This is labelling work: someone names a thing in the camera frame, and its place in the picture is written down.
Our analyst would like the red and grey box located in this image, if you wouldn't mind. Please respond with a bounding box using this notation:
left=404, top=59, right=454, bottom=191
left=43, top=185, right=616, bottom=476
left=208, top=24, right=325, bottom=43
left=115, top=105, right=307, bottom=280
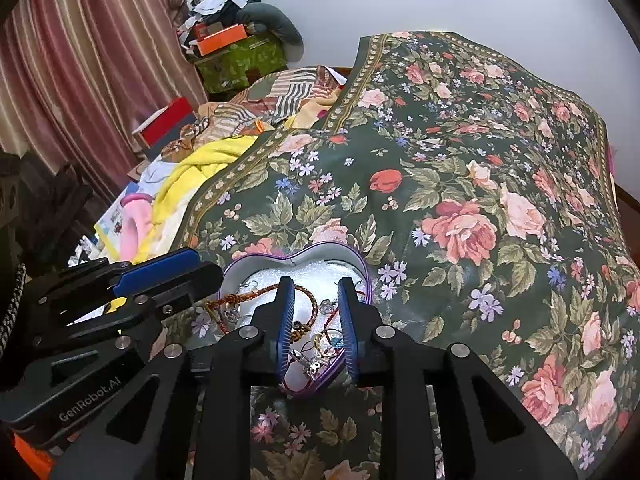
left=132, top=96, right=196, bottom=159

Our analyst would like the red string bracelet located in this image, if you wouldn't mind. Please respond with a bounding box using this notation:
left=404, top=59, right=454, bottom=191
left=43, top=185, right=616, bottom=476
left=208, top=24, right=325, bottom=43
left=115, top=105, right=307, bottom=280
left=319, top=291, right=367, bottom=346

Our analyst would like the red striped curtain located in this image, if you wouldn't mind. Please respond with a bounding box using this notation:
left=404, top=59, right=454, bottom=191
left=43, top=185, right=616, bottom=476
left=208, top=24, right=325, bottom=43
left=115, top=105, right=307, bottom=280
left=1, top=0, right=206, bottom=200

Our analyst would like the orange shoe box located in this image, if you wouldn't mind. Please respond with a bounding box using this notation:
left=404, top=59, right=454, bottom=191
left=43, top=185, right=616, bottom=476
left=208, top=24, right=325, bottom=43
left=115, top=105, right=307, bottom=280
left=196, top=24, right=247, bottom=56

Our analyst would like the purple heart-shaped tin box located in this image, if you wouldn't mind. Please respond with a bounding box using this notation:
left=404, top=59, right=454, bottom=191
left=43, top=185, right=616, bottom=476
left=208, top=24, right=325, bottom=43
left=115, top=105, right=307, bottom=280
left=217, top=242, right=372, bottom=396

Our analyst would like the picture booklet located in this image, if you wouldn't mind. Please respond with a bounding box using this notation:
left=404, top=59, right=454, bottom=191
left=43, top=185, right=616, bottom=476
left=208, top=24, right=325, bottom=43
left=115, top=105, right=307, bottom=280
left=94, top=182, right=139, bottom=260

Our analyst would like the yellow fleece blanket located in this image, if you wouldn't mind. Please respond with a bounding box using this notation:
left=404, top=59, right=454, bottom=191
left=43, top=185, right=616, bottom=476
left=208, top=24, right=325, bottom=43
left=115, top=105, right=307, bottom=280
left=130, top=136, right=257, bottom=263

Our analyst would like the floral dark green bedspread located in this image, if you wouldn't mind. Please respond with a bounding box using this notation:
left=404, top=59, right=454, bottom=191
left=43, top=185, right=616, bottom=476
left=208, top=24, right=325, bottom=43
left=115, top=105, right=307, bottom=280
left=175, top=32, right=639, bottom=479

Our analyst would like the grey neck pillow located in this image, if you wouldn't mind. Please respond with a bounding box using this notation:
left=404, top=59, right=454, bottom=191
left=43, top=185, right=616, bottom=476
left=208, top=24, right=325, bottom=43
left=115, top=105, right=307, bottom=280
left=235, top=2, right=303, bottom=46

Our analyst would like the small silver charm earring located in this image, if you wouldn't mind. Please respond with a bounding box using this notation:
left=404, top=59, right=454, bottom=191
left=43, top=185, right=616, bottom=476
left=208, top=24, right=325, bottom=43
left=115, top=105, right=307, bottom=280
left=290, top=349, right=326, bottom=378

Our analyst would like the brown beaded bracelet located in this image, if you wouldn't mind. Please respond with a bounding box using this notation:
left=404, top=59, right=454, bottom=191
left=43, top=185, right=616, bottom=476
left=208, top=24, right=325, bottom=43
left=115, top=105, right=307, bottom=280
left=205, top=282, right=321, bottom=344

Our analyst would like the striped patchwork quilt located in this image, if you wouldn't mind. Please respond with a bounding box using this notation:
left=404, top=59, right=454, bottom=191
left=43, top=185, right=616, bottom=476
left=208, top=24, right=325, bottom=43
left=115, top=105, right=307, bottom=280
left=160, top=65, right=346, bottom=162

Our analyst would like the green patterned storage box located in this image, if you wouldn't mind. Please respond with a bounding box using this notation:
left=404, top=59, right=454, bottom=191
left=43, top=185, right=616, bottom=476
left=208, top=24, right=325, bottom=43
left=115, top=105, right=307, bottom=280
left=193, top=32, right=288, bottom=94

